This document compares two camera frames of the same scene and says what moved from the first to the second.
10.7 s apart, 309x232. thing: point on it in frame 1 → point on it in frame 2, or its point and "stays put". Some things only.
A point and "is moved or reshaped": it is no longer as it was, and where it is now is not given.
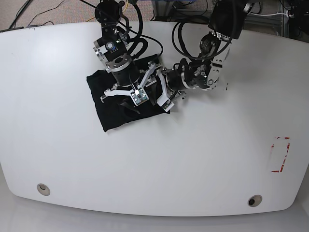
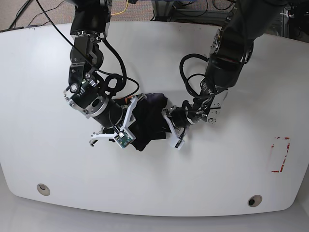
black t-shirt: x=115 y=111 is moved or reshaped
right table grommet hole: x=254 y=200 stays put
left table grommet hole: x=43 y=189 stays put
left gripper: x=139 y=94 → x=108 y=113
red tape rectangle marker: x=287 y=148 stays put
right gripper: x=164 y=101 → x=178 y=133
